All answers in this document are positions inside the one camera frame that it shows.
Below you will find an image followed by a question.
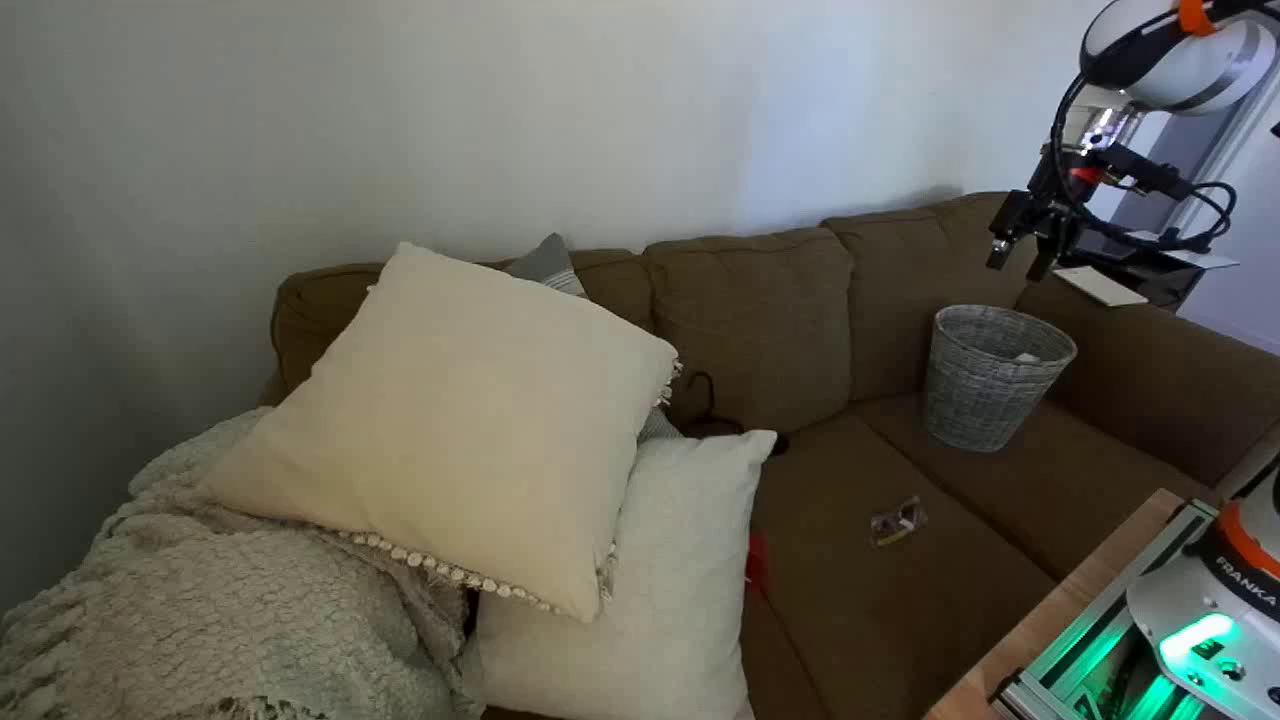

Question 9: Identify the grey woven basket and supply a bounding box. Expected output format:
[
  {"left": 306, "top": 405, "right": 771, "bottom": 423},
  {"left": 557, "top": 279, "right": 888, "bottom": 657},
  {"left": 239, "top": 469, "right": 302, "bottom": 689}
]
[{"left": 923, "top": 302, "right": 1075, "bottom": 451}]

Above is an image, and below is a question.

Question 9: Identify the brown fabric sofa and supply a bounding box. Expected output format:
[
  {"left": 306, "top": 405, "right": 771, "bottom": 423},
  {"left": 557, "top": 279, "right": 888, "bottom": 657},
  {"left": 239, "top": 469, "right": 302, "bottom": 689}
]
[{"left": 263, "top": 187, "right": 1280, "bottom": 720}]

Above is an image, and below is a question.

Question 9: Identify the grey knitted blanket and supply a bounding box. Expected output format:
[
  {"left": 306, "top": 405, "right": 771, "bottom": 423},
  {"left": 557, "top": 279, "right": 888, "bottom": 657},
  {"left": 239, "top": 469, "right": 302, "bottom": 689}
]
[{"left": 0, "top": 410, "right": 480, "bottom": 720}]

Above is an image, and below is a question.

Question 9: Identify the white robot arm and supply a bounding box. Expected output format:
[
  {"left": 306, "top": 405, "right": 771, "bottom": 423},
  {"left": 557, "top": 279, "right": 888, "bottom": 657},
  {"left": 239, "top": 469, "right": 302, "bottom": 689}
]
[{"left": 989, "top": 0, "right": 1280, "bottom": 279}]

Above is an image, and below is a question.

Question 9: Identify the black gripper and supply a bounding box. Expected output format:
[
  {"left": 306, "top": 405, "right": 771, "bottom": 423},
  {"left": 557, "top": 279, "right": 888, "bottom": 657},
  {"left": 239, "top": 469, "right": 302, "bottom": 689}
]
[{"left": 989, "top": 191, "right": 1079, "bottom": 279}]

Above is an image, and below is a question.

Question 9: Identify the grey pillow behind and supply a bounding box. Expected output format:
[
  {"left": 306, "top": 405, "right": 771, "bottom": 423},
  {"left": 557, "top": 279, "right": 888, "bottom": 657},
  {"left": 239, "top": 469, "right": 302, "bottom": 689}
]
[{"left": 509, "top": 232, "right": 583, "bottom": 297}]

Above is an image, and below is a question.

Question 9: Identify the white paper on armrest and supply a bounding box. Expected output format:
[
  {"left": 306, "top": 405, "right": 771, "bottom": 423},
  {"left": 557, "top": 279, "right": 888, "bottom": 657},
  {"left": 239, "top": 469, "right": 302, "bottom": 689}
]
[{"left": 1058, "top": 264, "right": 1150, "bottom": 306}]

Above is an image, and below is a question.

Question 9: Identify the red small object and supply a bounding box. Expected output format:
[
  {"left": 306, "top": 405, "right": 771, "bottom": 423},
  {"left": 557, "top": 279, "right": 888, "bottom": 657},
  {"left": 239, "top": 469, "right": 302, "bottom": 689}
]
[{"left": 745, "top": 536, "right": 770, "bottom": 593}]

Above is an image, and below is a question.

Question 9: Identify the large cream pillow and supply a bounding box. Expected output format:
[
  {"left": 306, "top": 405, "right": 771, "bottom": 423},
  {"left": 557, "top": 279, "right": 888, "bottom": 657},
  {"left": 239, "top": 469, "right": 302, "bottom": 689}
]
[{"left": 206, "top": 245, "right": 675, "bottom": 618}]

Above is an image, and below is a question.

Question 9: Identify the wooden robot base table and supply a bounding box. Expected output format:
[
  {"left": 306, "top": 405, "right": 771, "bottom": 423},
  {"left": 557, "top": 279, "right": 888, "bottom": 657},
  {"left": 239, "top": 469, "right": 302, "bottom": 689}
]
[{"left": 923, "top": 451, "right": 1280, "bottom": 720}]

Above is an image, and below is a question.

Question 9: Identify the black cable on sofa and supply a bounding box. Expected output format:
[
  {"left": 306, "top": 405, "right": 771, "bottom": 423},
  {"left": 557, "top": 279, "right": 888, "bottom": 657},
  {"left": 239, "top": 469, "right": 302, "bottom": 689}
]
[{"left": 668, "top": 368, "right": 734, "bottom": 430}]

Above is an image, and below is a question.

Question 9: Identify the white pillow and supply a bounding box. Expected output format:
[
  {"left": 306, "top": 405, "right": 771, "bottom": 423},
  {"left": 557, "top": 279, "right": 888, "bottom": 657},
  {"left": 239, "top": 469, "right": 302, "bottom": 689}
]
[{"left": 463, "top": 426, "right": 775, "bottom": 720}]

